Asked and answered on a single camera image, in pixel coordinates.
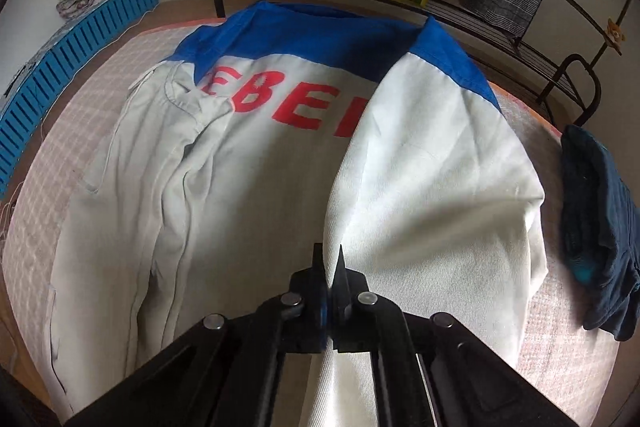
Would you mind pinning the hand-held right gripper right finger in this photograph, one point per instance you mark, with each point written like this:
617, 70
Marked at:
346, 302

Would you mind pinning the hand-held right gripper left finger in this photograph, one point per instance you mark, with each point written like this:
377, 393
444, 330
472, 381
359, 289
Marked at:
310, 302

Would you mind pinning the white and blue jacket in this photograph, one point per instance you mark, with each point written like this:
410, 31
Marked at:
425, 182

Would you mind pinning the folded dark blue denim garment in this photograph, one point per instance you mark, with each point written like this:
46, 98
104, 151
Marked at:
600, 227

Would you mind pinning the pink checked blanket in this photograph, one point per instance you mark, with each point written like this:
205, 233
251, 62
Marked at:
75, 107

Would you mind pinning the blue slatted crate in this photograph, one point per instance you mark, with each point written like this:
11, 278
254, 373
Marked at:
75, 57

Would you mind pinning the small brown teddy bear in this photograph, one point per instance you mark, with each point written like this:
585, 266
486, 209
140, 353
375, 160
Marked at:
614, 36

